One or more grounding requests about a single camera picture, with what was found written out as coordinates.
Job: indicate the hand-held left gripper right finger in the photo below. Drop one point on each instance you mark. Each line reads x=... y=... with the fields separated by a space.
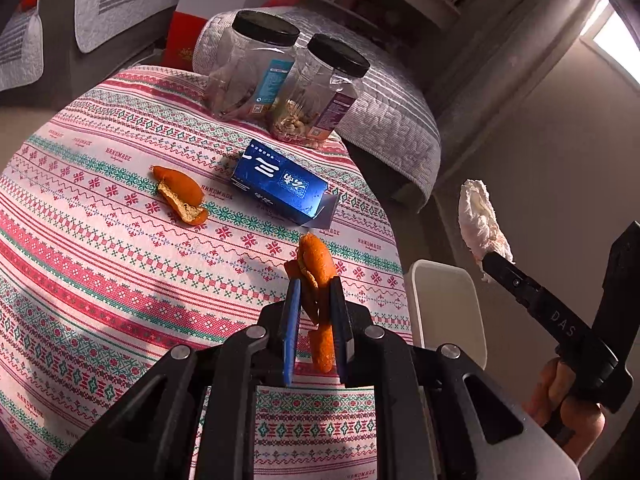
x=341 y=330

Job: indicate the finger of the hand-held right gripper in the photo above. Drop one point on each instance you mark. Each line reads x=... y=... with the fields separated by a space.
x=540 y=305
x=622 y=280

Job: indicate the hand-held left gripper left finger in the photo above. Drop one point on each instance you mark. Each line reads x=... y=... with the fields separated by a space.
x=291 y=330

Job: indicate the orange peel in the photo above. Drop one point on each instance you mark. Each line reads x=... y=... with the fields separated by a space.
x=175 y=187
x=315 y=260

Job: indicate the white waste bin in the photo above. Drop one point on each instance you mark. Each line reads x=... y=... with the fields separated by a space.
x=445 y=305

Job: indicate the white tissue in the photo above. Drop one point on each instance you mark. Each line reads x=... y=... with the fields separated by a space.
x=480 y=220

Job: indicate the person's right hand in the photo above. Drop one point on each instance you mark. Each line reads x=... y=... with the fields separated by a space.
x=575 y=425

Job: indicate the blue cardboard box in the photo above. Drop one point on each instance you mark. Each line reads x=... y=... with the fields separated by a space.
x=280 y=180

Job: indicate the patterned tablecloth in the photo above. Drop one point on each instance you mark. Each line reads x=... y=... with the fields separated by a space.
x=100 y=260

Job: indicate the purple label plastic jar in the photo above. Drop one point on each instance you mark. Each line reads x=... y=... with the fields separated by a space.
x=315 y=100

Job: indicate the bright window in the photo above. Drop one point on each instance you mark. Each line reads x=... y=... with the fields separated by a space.
x=617 y=42

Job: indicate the grey curtain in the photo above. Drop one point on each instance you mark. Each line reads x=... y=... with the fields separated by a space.
x=500 y=60

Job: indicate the teal label plastic jar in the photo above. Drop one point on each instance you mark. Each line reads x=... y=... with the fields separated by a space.
x=240 y=75

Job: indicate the red white box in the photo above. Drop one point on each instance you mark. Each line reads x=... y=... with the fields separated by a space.
x=187 y=35

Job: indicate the sofa with grey striped cover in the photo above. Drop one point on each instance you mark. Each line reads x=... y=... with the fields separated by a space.
x=115 y=5

